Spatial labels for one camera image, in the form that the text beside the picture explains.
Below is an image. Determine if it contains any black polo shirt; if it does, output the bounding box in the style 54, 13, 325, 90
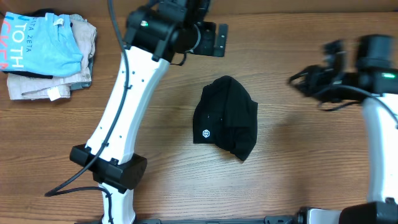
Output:
193, 76, 258, 161

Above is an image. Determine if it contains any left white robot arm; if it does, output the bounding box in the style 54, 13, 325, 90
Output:
70, 0, 228, 223

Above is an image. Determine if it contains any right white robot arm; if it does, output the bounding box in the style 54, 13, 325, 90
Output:
288, 34, 397, 224

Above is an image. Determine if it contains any grey folded garment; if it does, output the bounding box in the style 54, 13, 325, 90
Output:
70, 57, 94, 91

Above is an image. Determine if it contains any light blue printed t-shirt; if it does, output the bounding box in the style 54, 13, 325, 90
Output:
1, 12, 83, 77

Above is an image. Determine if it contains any beige folded garment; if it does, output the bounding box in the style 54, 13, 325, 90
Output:
6, 14, 98, 102

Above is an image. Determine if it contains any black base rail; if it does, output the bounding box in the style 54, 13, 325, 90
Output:
74, 214, 352, 224

